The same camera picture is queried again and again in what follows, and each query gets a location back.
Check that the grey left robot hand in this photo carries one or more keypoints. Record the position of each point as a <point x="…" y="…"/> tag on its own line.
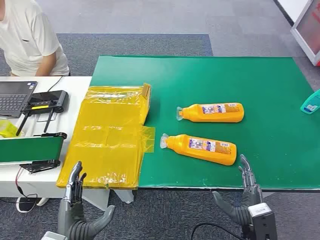
<point x="72" y="208"/>

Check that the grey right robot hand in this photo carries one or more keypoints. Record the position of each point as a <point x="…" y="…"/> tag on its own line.
<point x="251" y="195"/>

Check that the orange bottle with clear cap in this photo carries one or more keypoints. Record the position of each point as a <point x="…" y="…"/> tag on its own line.
<point x="200" y="149"/>
<point x="212" y="113"/>

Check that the person's forearm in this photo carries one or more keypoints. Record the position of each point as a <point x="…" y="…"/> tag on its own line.
<point x="47" y="64"/>

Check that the teal plastic bottle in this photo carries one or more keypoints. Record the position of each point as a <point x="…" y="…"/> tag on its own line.
<point x="311" y="103"/>

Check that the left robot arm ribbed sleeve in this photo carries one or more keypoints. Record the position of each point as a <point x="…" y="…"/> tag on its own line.
<point x="78" y="232"/>

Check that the robot arm ribbed sleeve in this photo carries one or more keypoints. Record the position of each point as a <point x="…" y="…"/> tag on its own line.
<point x="78" y="232"/>
<point x="241" y="217"/>

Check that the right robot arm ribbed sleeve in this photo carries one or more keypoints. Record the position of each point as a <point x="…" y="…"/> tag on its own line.
<point x="241" y="217"/>

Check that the white shoe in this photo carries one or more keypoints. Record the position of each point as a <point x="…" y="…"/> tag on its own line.
<point x="27" y="205"/>

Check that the green belt conveyor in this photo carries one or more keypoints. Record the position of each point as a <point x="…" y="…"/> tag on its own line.
<point x="27" y="149"/>

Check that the box wrapped in yellow tape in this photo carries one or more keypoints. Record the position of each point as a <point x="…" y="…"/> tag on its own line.
<point x="107" y="132"/>

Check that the black remote controller with antennas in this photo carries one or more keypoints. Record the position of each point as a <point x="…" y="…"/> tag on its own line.
<point x="47" y="101"/>

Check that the yellow plastic packet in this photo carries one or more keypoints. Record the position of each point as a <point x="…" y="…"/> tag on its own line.
<point x="7" y="129"/>

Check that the green table mat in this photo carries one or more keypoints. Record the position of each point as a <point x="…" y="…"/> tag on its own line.
<point x="225" y="79"/>

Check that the dark grey laptop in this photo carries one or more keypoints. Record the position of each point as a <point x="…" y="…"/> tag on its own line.
<point x="12" y="97"/>

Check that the person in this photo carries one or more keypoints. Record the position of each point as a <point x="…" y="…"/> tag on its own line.
<point x="25" y="39"/>

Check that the white framed red board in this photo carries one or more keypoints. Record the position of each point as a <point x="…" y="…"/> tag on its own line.
<point x="309" y="30"/>

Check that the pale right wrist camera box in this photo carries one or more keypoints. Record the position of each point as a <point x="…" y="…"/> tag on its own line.
<point x="263" y="222"/>

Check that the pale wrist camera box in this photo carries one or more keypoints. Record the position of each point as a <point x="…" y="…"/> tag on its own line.
<point x="53" y="236"/>
<point x="263" y="222"/>

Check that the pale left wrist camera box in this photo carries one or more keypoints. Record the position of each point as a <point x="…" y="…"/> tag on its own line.
<point x="53" y="236"/>

